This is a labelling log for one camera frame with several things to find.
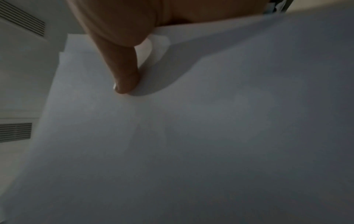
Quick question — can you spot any person's right hand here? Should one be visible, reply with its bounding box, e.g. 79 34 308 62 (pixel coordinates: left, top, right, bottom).
65 0 270 94

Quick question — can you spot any white paper stack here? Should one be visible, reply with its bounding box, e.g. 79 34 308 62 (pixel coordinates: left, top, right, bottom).
0 8 354 224

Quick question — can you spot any white ceiling air vent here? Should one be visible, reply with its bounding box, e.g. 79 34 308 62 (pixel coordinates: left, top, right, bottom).
0 123 32 143
0 0 46 37

